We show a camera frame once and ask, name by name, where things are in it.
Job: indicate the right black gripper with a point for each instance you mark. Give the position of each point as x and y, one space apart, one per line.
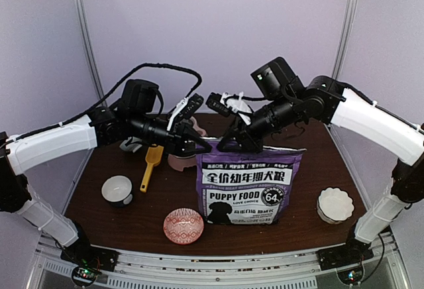
241 135

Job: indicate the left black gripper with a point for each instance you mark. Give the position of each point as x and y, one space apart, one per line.
176 140

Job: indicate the yellow plastic scoop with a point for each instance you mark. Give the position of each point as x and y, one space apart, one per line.
153 158

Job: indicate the purple puppy food bag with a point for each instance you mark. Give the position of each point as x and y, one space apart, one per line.
242 188

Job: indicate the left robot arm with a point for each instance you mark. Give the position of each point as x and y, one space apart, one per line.
100 126

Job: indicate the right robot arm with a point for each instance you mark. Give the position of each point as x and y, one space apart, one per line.
333 103

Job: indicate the pink double pet feeder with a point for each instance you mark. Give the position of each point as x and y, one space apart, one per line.
180 163

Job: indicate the light blue ceramic bowl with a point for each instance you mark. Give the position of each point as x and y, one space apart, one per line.
132 144

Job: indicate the red patterned ceramic dish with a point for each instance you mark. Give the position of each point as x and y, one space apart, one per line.
183 226

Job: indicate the black white ceramic bowl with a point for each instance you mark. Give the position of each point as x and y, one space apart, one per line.
117 191

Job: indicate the white scalloped ceramic bowl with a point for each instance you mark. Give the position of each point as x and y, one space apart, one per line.
334 206

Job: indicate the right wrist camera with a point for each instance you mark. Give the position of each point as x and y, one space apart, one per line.
226 104

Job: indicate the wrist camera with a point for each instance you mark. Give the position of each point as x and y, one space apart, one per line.
226 104
184 110

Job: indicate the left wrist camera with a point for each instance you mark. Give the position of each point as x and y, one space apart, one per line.
184 110

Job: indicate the front aluminium rail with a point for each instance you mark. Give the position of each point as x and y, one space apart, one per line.
299 269

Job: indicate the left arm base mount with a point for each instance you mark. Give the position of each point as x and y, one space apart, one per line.
89 270

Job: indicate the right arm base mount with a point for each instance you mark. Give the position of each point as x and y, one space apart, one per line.
349 263

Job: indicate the right aluminium frame post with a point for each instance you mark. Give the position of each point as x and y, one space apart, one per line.
349 15

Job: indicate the aluminium frame post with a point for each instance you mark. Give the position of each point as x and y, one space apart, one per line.
349 15
88 48

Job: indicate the left aluminium frame post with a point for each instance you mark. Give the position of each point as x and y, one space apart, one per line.
88 48

